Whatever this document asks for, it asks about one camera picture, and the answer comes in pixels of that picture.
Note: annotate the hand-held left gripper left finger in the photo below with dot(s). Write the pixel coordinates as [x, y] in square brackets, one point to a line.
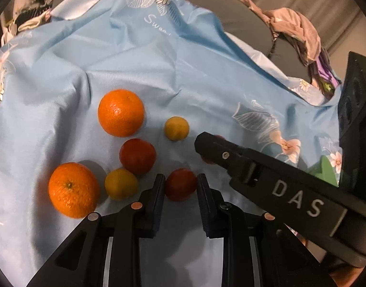
[160, 203]

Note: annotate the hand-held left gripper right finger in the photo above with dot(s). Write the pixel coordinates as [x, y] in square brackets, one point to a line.
[202, 206]

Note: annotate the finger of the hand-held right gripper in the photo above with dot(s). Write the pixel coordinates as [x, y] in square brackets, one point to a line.
[218, 152]

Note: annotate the red round fruit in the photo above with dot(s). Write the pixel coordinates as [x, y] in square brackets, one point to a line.
[137, 156]
[208, 159]
[180, 185]

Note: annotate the green plate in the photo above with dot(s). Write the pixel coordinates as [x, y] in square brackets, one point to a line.
[324, 167]

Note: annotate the large orange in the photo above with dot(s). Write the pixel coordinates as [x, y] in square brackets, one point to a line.
[73, 190]
[121, 113]

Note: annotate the small yellow fruit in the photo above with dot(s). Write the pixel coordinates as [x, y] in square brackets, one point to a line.
[121, 184]
[176, 128]

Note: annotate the light blue floral bedsheet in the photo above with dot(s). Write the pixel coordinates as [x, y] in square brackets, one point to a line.
[171, 65]

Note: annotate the purple cloth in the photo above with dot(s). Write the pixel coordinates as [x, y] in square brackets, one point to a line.
[326, 70]

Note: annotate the pink crumpled clothing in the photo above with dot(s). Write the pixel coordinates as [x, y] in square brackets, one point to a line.
[299, 27]

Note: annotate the pile of mixed clothes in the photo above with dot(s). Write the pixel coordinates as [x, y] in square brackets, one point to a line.
[28, 21]

